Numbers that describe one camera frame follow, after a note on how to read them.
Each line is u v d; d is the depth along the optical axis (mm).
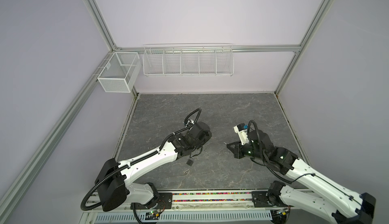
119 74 1005
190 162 865
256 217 707
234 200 754
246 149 642
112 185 395
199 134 572
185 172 826
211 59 1044
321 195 451
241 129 651
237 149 620
